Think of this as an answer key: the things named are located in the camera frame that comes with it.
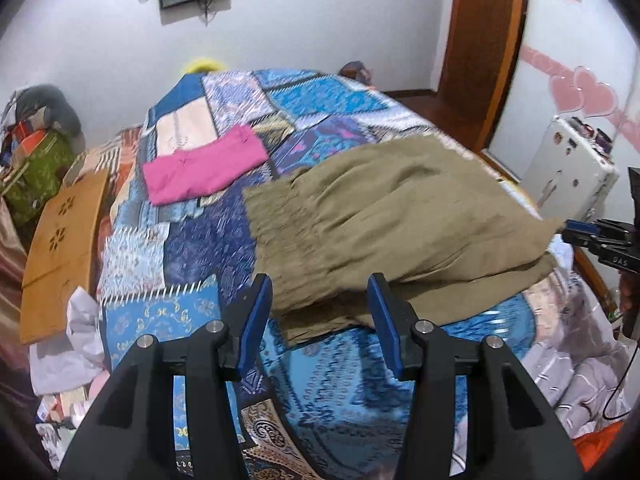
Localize yellow foam tube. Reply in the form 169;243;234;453
182;57;226;75

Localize blue patchwork blanket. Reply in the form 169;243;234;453
97;67;538;480

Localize orange box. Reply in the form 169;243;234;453
12;130;48;161

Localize orange patterned bedsheet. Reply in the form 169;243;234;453
75;127;146;261

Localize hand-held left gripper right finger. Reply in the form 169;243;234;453
366;272;586;480

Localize white hard case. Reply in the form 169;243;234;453
520;116;621;223

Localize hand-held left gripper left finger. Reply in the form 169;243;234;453
59;273;273;480

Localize olive green pants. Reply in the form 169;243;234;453
241;135;566;346

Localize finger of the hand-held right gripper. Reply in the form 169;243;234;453
561;230;621;261
565;218;632;237

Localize wooden board with flower cutouts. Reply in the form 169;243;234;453
20;169;111;346

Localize pink heart wall decoration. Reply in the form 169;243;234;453
520;45;640;153

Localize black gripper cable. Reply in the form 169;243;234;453
601;337;632;422

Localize pink folded garment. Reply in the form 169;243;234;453
142;126;269;206

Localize green patterned bag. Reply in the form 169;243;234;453
0;130;78;226

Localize white crumpled cloth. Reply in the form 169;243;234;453
29;286;106;396

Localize orange cloth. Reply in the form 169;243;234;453
572;420;626;456

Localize grey striped sheet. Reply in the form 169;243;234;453
450;240;633;476

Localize grey cushion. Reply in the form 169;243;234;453
15;84;83;138

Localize brown wooden door frame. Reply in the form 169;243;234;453
437;0;531;153

